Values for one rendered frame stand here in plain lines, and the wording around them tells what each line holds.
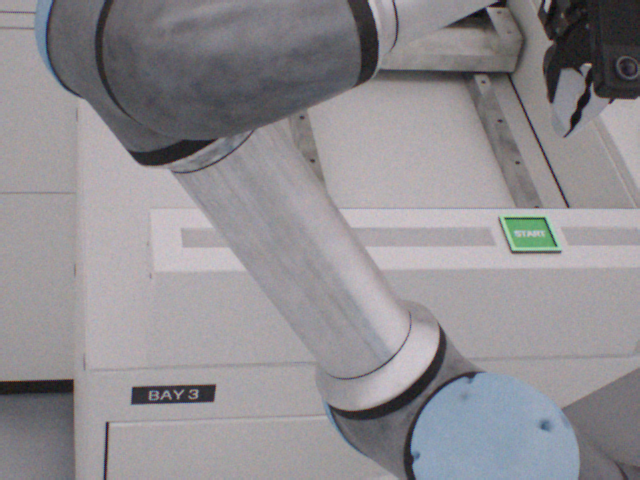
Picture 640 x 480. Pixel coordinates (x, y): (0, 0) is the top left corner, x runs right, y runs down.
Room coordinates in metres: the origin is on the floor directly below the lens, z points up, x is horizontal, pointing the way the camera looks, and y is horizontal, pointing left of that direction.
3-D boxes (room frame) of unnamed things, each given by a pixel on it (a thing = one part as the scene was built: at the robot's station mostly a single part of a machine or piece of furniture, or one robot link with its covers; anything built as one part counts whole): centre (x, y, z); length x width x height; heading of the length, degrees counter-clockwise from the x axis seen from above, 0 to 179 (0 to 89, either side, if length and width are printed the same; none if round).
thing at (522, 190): (1.34, -0.22, 0.84); 0.50 x 0.02 x 0.03; 16
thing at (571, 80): (1.04, -0.20, 1.14); 0.06 x 0.03 x 0.09; 17
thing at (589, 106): (1.05, -0.23, 1.14); 0.06 x 0.03 x 0.09; 17
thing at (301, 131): (1.26, 0.04, 0.84); 0.50 x 0.02 x 0.03; 16
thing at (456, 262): (0.99, -0.10, 0.89); 0.55 x 0.09 x 0.14; 106
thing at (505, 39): (1.54, -0.19, 0.89); 0.08 x 0.03 x 0.03; 16
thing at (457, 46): (1.49, -0.04, 0.87); 0.36 x 0.08 x 0.03; 106
